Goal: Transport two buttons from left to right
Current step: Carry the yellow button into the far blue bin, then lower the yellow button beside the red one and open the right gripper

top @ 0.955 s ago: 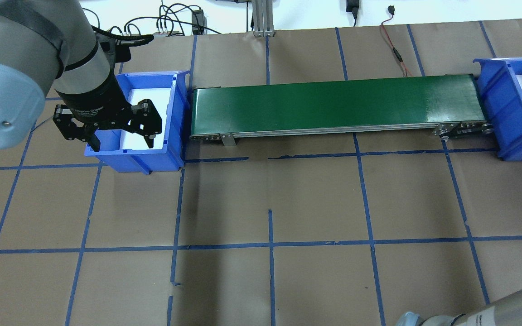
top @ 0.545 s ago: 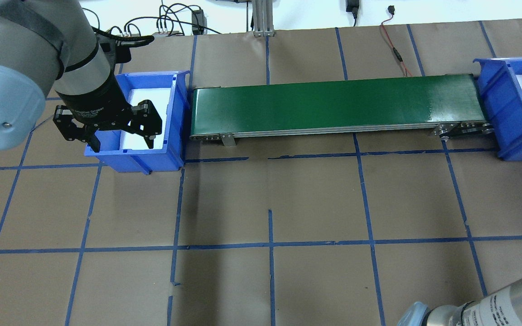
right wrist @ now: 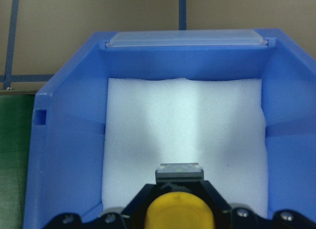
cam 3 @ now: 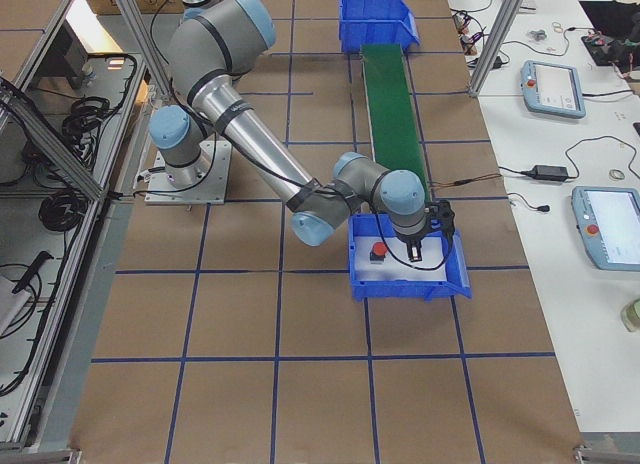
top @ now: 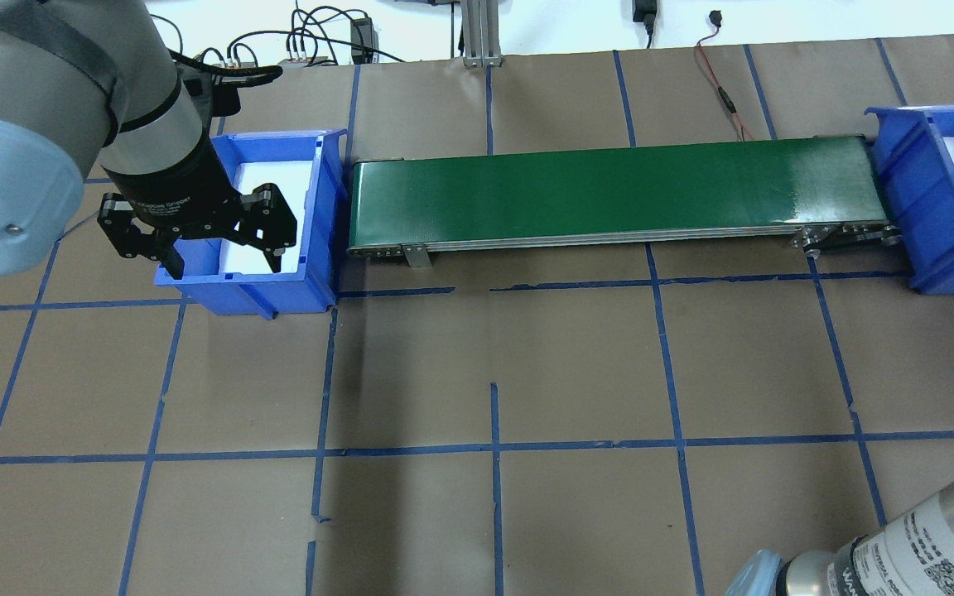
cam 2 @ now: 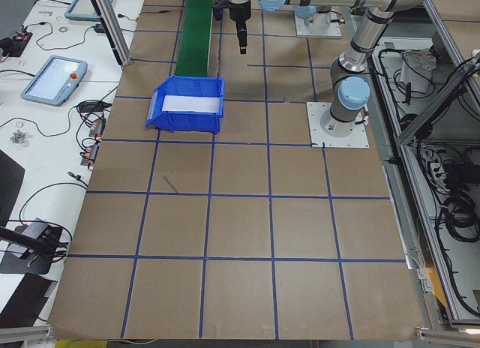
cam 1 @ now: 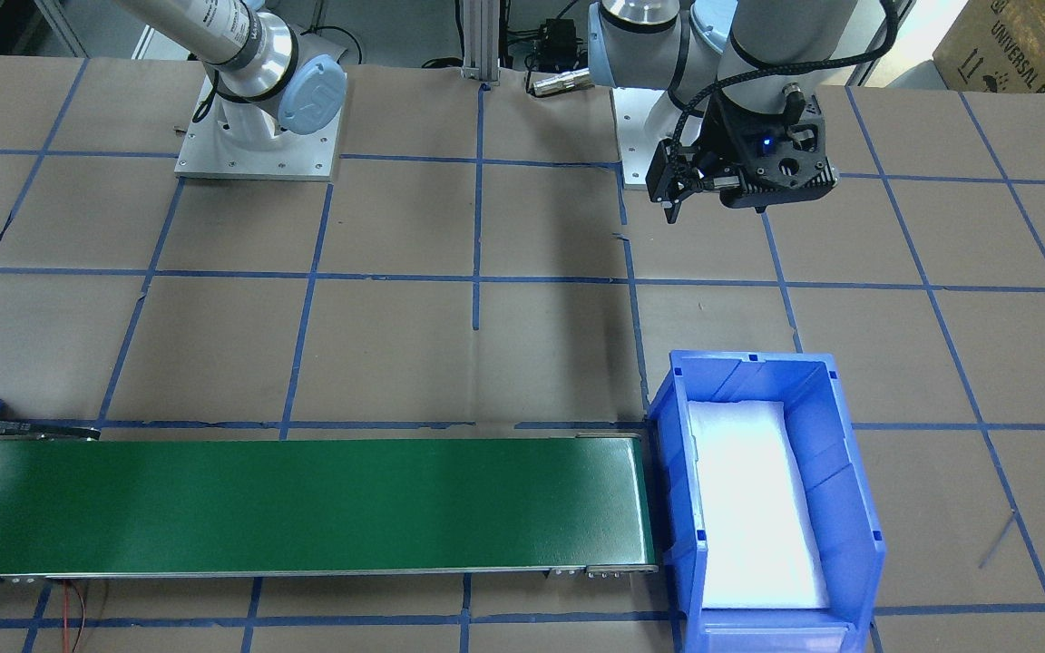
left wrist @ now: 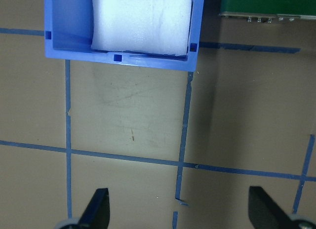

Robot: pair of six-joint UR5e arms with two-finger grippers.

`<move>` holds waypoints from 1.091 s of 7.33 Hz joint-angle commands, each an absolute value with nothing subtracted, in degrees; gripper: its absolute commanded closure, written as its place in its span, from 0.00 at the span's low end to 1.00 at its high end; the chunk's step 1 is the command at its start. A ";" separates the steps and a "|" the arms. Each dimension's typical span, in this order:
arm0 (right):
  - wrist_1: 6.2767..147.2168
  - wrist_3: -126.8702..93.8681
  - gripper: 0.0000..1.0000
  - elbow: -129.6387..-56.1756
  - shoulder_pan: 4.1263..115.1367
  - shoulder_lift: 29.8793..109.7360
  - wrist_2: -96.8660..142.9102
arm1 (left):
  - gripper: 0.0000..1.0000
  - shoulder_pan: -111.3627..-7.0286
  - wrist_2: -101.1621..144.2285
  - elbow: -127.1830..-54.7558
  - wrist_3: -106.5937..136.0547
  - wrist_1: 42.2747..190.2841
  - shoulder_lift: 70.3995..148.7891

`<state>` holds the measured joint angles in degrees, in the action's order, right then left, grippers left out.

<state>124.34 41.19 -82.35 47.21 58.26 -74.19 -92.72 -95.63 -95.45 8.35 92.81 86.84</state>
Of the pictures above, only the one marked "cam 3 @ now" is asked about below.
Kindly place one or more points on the white foam pad right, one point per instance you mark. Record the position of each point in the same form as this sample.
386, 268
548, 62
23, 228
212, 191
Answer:
397, 265

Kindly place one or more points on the black power adapter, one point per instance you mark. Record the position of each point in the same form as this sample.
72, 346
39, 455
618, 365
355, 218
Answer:
547, 173

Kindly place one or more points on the blue plastic bin left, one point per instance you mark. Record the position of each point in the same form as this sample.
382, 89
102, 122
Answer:
363, 22

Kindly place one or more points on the red mushroom push button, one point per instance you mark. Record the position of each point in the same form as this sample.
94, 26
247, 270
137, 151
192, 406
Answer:
378, 252

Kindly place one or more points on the green conveyor belt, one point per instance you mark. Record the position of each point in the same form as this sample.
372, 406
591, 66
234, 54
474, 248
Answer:
392, 117

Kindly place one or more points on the aluminium frame post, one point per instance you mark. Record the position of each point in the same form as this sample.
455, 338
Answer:
499, 30

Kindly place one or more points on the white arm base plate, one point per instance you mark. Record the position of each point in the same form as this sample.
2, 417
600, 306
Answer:
204, 182

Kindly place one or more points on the blue plastic bin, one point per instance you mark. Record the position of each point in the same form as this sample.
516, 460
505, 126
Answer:
363, 22
457, 281

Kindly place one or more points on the blue plastic bin right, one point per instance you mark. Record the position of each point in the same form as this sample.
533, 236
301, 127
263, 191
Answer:
457, 281

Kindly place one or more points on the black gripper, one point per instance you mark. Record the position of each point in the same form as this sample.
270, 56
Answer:
412, 242

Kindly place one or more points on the teach pendant with screen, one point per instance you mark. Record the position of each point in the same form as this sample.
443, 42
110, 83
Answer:
607, 220

